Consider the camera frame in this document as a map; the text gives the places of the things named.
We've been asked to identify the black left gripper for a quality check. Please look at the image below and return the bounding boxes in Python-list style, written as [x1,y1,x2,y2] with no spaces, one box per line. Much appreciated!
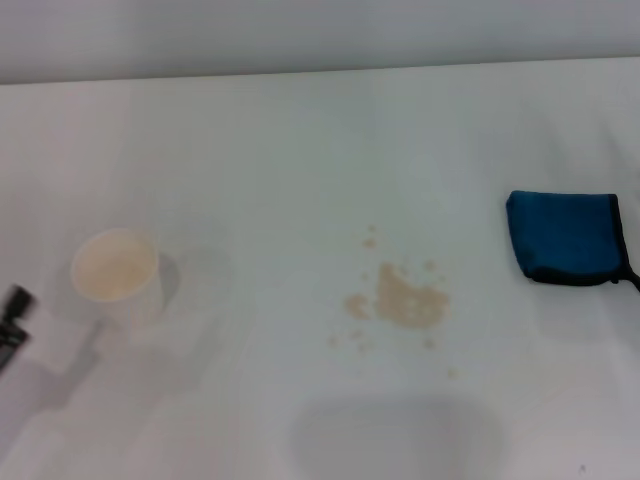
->
[0,283,39,375]

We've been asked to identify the white paper cup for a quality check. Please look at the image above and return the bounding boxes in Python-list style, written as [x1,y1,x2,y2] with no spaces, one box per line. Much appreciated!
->
[70,227,180,332]

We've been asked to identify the blue rag with black trim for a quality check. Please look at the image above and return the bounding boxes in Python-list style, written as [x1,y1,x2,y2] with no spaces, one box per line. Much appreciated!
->
[504,189,640,294]

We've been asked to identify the brown water stain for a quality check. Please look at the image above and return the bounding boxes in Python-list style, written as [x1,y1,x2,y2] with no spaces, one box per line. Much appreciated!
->
[327,224,459,380]

